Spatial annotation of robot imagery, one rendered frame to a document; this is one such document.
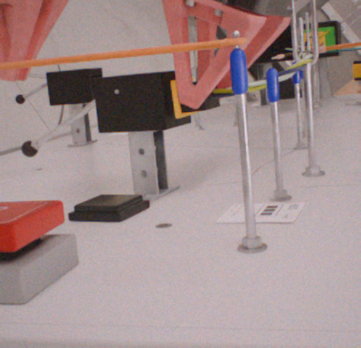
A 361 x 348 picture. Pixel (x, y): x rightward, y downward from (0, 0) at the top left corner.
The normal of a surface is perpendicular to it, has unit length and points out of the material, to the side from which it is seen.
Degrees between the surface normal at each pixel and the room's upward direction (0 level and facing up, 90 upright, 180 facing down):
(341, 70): 90
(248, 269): 54
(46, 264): 36
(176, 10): 116
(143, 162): 98
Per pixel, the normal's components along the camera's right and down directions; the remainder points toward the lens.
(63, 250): 0.96, -0.04
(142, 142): -0.43, 0.18
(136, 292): -0.09, -0.98
